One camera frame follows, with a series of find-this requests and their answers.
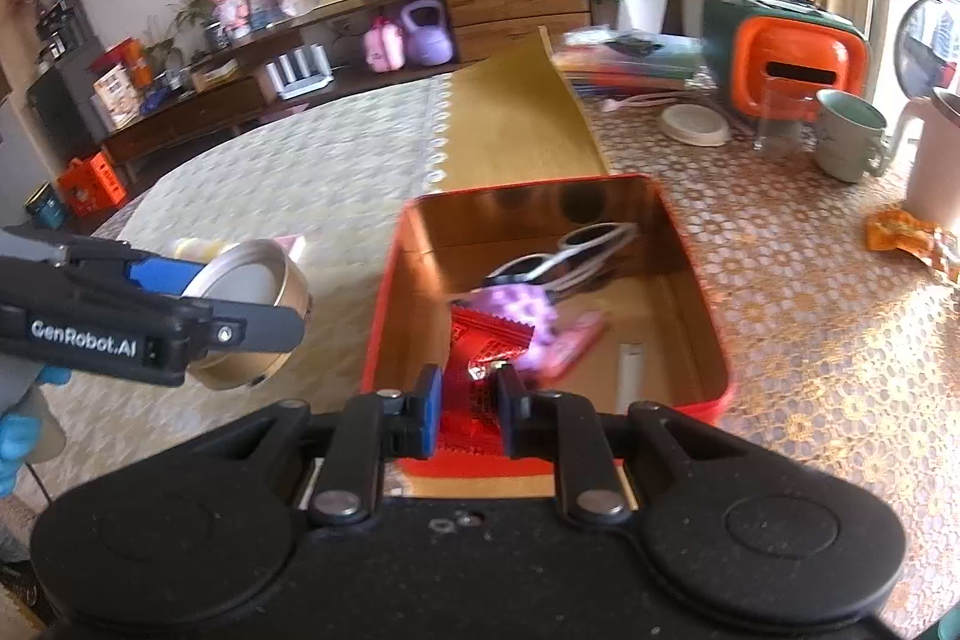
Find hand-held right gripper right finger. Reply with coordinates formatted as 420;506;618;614
495;364;727;528

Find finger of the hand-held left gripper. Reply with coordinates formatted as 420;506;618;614
66;239;207;296
176;301;307;356

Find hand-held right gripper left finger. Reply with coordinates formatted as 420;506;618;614
214;364;445;528

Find red foil packet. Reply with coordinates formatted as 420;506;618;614
439;302;537;457

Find round metal tin lid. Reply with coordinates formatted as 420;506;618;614
182;239;311;391

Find yellow white bottle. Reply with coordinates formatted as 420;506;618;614
171;237;226;262

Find pink tube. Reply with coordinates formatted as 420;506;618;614
536;310;610;380

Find purple building block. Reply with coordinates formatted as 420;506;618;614
480;284;560;371

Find white sunglasses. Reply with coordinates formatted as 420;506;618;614
486;222;638;296

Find red tin box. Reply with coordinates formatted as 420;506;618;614
360;173;740;498

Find person's left hand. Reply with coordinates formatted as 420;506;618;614
0;413;47;498

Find orange floor box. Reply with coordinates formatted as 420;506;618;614
58;151;128;217

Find blue tin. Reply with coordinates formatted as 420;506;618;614
24;184;70;230

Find white patterned tablecloth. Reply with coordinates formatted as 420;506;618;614
90;74;458;506

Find wooden television cabinet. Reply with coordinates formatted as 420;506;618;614
101;0;593;161

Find white snack box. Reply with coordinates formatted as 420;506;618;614
91;64;143;130

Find black small fridge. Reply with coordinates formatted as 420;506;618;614
26;62;106;154

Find small wooden box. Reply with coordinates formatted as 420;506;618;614
189;59;241;90

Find orange red box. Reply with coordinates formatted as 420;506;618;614
109;38;155;86

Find white router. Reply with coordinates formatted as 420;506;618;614
268;44;335;100

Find small potted plant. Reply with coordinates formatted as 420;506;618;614
142;0;215;79

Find black coffee machine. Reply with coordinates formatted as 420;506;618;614
36;0;102;71

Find yellow table runner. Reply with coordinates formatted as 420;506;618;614
435;26;610;199

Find brown lace table cover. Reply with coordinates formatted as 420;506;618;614
577;85;960;640

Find purple kettlebell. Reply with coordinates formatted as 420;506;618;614
399;0;453;67

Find white round coaster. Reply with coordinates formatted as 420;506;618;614
660;102;732;148

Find dark patterned pouch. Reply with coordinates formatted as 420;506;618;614
611;34;668;58

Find clear glass cup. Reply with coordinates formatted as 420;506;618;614
752;77;818;155

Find orange snack packet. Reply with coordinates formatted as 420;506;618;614
864;209;960;285

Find green mug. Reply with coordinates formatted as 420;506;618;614
814;89;890;184

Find green orange storage box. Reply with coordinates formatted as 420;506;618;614
701;0;871;124

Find white pitcher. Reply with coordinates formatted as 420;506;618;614
889;89;960;221

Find white washing machine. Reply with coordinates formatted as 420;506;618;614
874;0;960;116

